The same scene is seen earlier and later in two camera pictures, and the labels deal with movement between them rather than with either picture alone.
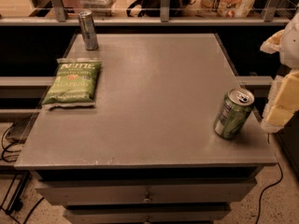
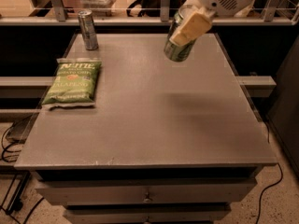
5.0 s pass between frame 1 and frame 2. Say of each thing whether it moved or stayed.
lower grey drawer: stayed
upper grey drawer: stayed
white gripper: moved
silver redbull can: stayed
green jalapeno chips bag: stayed
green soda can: moved
